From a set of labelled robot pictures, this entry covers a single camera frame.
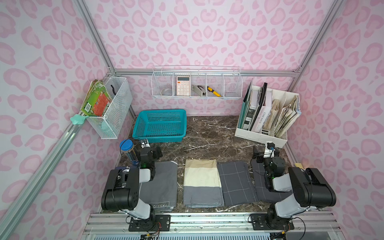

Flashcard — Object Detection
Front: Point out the dark grey checked pillowcase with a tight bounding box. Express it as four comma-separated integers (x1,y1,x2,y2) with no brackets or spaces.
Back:
218,161,258,207

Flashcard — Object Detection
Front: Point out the white mesh wall basket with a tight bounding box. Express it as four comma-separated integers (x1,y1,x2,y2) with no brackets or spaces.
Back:
87,77,133,139

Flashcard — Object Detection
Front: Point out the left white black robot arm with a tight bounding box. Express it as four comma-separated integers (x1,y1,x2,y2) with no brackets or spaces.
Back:
101,147,163,224

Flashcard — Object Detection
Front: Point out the pink white calculator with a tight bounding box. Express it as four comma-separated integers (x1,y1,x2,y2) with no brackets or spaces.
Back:
176,76,191,97

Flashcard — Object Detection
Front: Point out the green red booklet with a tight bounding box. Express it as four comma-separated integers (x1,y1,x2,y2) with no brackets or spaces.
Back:
81,80,113,117

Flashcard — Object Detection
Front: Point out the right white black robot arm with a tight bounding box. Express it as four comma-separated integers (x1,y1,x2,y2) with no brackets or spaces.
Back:
262,155,337,229

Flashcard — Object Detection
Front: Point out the pink white book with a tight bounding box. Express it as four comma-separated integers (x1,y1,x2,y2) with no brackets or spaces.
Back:
251,90,273,133

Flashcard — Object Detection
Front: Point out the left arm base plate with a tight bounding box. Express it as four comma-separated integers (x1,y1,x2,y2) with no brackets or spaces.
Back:
128,215,171,232

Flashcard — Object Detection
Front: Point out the yellow utility knife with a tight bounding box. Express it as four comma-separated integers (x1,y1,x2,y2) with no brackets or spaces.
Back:
207,87,222,97

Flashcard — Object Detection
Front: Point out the teal plastic basket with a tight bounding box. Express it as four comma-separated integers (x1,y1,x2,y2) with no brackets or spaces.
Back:
132,109,187,143

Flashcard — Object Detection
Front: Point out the yellow sticky note pad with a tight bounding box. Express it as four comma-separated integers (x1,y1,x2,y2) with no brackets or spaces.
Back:
295,163,305,170

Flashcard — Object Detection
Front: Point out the blue lidded pencil jar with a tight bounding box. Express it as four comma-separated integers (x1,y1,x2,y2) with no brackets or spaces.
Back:
120,139,140,167

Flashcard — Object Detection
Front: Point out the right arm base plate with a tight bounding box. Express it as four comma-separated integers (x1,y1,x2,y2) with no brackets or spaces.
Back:
248,214,295,232

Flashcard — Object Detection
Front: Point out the beige grey pillowcase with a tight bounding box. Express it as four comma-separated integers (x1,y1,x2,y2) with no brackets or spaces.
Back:
183,160,224,208

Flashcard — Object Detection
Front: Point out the plain grey pillowcase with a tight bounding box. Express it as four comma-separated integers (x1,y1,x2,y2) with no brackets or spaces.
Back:
139,161,178,212

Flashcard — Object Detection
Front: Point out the white wire wall shelf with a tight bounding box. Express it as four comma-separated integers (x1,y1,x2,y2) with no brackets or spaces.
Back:
151,66,243,99

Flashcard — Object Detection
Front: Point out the mint green wall hook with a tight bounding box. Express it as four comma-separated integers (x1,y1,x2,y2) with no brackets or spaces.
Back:
70,114,88,125

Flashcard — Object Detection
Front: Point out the green folder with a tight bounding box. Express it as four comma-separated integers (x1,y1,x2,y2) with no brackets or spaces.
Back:
238,82,253,129

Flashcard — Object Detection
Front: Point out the metal tape roll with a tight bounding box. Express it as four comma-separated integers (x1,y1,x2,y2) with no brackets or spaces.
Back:
161,88,173,96

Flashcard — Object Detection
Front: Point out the white file organizer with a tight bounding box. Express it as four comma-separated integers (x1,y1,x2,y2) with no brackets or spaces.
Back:
235,83,302,148

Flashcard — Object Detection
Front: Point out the stack of paper envelopes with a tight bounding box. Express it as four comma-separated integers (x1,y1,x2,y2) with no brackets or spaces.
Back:
262,94,302,139

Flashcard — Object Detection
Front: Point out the grey stapler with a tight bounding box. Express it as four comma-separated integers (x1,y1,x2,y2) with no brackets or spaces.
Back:
192,85,207,97

